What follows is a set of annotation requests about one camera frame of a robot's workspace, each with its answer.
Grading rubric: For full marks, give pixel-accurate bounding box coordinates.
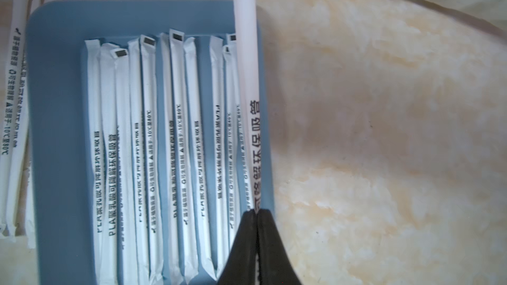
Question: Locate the blue plastic storage tray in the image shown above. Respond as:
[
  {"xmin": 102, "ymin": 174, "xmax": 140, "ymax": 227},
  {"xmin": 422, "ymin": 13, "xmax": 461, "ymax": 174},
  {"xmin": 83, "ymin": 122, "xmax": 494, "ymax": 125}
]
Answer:
[{"xmin": 26, "ymin": 0, "xmax": 276, "ymax": 285}]

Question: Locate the white paper straw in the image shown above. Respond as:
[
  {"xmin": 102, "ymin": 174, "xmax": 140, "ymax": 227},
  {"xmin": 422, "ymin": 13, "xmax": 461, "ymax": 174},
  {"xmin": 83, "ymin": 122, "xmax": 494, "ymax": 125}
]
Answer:
[
  {"xmin": 140, "ymin": 35, "xmax": 164, "ymax": 284},
  {"xmin": 85, "ymin": 39, "xmax": 103, "ymax": 284},
  {"xmin": 169, "ymin": 29, "xmax": 199, "ymax": 283},
  {"xmin": 184, "ymin": 37, "xmax": 217, "ymax": 281},
  {"xmin": 234, "ymin": 0, "xmax": 261, "ymax": 211},
  {"xmin": 1, "ymin": 0, "xmax": 30, "ymax": 239}
]

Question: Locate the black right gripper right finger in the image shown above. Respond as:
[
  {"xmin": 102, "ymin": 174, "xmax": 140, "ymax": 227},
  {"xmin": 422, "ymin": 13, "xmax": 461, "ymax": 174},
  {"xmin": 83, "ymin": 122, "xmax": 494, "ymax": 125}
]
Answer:
[{"xmin": 257, "ymin": 209, "xmax": 302, "ymax": 285}]

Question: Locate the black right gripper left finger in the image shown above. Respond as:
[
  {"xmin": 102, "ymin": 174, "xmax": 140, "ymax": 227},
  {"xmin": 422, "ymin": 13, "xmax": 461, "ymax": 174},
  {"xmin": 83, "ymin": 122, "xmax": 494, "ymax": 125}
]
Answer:
[{"xmin": 217, "ymin": 210, "xmax": 257, "ymax": 285}]

